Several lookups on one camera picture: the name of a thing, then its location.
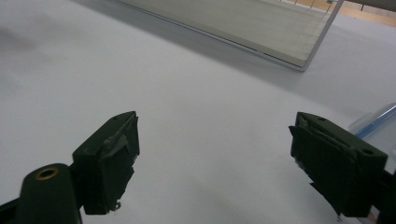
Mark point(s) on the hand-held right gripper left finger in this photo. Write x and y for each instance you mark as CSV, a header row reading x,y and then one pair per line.
x,y
106,168

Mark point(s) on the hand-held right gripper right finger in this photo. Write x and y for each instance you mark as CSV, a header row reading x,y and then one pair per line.
x,y
339,168

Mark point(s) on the clear plastic bag blue strip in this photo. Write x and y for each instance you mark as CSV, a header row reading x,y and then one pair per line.
x,y
378,124

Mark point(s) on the white framed board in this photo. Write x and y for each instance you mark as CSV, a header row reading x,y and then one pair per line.
x,y
249,26

